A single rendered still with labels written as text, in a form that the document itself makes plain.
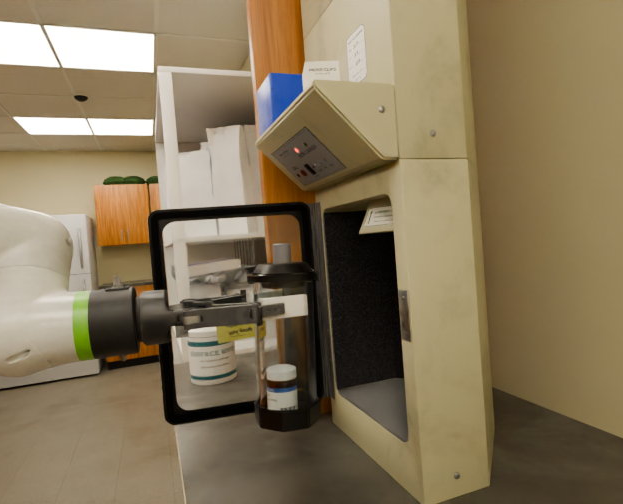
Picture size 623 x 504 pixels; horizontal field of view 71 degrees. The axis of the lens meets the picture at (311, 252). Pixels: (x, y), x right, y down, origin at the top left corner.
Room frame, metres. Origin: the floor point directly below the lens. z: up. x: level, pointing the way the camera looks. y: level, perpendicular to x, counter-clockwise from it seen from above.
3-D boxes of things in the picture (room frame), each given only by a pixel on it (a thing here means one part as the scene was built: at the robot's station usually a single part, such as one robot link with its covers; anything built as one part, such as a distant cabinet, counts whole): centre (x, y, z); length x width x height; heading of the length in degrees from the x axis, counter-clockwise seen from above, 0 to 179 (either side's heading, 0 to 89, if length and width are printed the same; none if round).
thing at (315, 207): (0.87, -0.01, 1.19); 0.03 x 0.02 x 0.39; 20
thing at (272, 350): (0.67, 0.05, 1.16); 0.11 x 0.11 x 0.21
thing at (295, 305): (0.62, 0.05, 1.22); 0.07 x 0.01 x 0.03; 108
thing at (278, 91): (0.81, 0.02, 1.56); 0.10 x 0.10 x 0.09; 20
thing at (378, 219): (0.75, -0.17, 1.34); 0.18 x 0.18 x 0.05
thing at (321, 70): (0.67, -0.03, 1.54); 0.05 x 0.05 x 0.06; 6
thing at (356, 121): (0.71, -0.02, 1.46); 0.32 x 0.11 x 0.10; 20
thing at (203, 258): (0.83, 0.14, 1.19); 0.30 x 0.01 x 0.40; 103
